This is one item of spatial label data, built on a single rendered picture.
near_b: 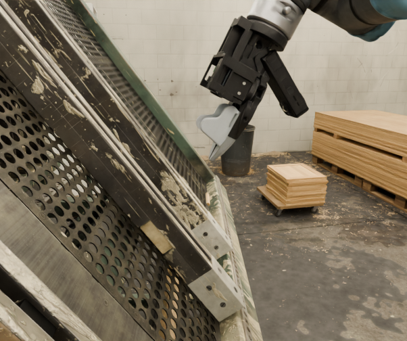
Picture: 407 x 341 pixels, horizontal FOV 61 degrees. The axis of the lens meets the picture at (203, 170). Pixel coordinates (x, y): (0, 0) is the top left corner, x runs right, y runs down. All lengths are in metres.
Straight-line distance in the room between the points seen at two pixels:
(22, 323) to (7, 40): 0.54
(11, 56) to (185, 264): 0.53
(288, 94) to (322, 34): 5.70
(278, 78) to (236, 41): 0.08
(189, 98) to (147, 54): 0.90
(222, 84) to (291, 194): 3.01
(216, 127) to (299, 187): 2.99
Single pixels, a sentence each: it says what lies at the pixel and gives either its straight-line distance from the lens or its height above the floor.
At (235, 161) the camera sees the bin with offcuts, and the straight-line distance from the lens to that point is 4.68.
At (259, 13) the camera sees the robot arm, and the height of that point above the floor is 1.53.
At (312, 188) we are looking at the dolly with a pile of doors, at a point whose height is 0.29.
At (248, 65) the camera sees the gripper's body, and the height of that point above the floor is 1.45.
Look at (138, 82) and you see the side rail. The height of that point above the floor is 1.37.
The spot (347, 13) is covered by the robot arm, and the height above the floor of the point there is 1.52.
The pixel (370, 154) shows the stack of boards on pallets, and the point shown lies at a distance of 4.48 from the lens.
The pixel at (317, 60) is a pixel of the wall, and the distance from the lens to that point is 6.22.
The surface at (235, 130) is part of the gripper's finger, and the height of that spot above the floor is 1.36.
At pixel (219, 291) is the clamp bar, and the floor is 0.97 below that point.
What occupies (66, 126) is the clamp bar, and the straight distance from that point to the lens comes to 0.72.
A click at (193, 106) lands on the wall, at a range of 5.54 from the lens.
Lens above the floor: 1.46
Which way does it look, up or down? 17 degrees down
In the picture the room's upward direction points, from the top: straight up
